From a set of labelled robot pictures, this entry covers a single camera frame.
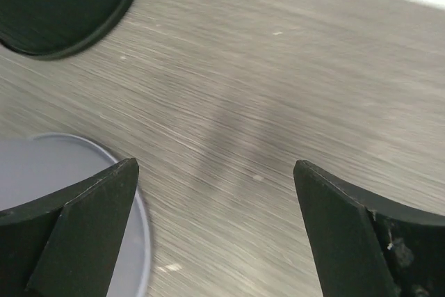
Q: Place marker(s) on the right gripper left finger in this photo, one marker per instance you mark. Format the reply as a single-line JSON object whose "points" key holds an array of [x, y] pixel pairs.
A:
{"points": [[67, 243]]}

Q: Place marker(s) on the grey bucket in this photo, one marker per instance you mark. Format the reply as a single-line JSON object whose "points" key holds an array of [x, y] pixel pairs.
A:
{"points": [[44, 163]]}

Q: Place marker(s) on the black bucket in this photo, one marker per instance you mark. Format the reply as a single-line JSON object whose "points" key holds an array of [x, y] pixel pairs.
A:
{"points": [[55, 29]]}

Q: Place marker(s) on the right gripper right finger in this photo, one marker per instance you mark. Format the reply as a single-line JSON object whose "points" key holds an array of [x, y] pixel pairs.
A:
{"points": [[364, 244]]}

